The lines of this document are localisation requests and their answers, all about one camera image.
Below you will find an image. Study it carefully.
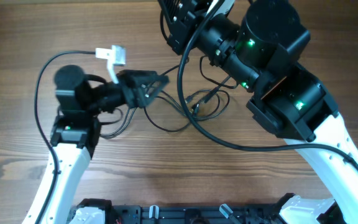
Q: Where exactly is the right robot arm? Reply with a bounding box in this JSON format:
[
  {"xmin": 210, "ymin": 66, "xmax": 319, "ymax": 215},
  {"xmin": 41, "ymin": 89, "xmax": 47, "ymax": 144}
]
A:
[{"xmin": 159, "ymin": 0, "xmax": 358, "ymax": 223}]

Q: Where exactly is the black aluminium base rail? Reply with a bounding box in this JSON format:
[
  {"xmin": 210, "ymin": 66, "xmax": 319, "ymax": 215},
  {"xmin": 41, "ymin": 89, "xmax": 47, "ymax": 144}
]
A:
[{"xmin": 67, "ymin": 198, "xmax": 285, "ymax": 224}]

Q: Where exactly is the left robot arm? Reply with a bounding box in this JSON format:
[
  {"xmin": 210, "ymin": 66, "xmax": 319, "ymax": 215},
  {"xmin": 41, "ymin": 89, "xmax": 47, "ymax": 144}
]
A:
[{"xmin": 24, "ymin": 65, "xmax": 169, "ymax": 223}]

